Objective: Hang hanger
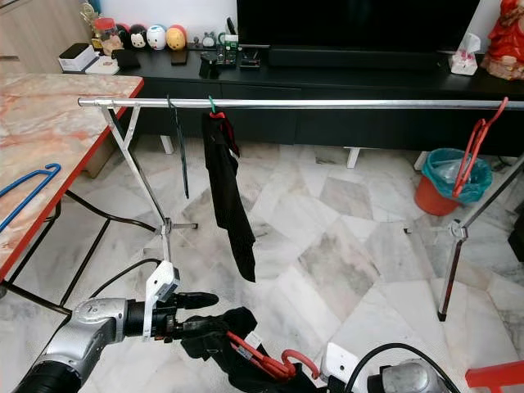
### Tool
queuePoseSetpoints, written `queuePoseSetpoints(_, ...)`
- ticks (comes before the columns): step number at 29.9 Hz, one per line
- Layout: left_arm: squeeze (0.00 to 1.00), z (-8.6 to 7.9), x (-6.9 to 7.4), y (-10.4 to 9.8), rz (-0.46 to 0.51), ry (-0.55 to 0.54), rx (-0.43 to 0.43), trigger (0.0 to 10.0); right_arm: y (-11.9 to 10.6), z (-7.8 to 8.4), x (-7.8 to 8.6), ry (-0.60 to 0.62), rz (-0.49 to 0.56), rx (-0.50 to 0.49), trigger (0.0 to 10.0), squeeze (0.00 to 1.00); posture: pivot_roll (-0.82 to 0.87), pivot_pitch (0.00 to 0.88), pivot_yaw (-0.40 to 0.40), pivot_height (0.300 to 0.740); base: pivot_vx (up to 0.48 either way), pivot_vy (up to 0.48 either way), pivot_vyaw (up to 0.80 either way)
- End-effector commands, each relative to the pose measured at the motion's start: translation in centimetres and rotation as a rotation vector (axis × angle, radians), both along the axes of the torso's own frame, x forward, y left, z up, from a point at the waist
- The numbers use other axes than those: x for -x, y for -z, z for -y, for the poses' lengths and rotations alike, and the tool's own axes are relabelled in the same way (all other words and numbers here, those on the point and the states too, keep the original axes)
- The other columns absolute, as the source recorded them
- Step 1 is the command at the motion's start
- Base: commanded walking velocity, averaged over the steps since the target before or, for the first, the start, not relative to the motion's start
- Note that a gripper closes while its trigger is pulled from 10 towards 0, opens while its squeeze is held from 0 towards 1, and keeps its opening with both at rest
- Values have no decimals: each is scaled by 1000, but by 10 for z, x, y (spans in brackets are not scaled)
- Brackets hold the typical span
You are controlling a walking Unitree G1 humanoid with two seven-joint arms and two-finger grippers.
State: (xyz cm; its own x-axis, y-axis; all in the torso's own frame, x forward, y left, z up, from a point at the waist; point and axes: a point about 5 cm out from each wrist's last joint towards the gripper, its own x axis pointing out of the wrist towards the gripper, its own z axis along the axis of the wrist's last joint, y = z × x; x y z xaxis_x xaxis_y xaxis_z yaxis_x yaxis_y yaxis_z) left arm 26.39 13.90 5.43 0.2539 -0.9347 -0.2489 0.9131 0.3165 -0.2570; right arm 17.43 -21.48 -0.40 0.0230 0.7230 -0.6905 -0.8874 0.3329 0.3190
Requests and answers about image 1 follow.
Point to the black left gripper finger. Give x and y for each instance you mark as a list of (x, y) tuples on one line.
[(196, 300), (198, 327)]

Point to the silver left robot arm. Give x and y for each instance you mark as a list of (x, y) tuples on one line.
[(86, 319)]

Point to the black clothes hanger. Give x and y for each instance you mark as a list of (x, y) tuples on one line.
[(178, 143)]

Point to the red and green clothes hanger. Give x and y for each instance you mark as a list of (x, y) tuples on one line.
[(215, 113)]

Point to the blue clothes hanger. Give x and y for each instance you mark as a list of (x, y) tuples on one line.
[(37, 187)]

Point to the black T-shirt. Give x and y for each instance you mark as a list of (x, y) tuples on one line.
[(225, 192)]

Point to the flat white box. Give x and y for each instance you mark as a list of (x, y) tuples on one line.
[(105, 65)]

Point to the green circuit board device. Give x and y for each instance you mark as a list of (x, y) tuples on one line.
[(229, 49)]

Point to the red bin with green liner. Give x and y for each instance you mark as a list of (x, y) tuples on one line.
[(430, 199)]

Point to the black TV cabinet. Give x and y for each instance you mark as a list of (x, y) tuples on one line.
[(336, 82)]

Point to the small grey Totoro figure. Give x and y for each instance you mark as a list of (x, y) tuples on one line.
[(209, 39)]

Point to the white round figure head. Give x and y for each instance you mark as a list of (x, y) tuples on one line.
[(155, 38)]

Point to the black round figure head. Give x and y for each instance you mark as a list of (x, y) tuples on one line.
[(137, 37)]

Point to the small white box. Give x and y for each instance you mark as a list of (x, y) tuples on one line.
[(76, 57)]

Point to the black soundbar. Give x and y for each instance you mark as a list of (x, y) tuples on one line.
[(352, 57)]

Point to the red plastic stool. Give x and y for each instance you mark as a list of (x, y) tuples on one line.
[(495, 375)]

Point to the gold trophy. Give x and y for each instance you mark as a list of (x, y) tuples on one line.
[(90, 16)]

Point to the beige wooden cabinet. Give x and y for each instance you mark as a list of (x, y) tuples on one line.
[(41, 33)]

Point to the black flat television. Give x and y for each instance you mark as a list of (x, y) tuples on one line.
[(356, 23)]

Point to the dark brown sofa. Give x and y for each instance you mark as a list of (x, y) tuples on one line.
[(517, 244)]

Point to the white tissue box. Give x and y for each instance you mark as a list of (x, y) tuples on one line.
[(465, 59)]

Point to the red laughing Buddha statue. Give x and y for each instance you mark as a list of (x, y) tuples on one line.
[(506, 41)]

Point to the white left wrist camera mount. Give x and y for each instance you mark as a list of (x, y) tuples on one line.
[(162, 282)]

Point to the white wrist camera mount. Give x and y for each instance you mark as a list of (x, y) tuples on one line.
[(162, 282), (341, 364)]

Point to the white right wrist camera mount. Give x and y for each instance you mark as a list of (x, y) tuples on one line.
[(341, 364)]

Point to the silver clothes rail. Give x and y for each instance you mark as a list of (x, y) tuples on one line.
[(336, 104)]

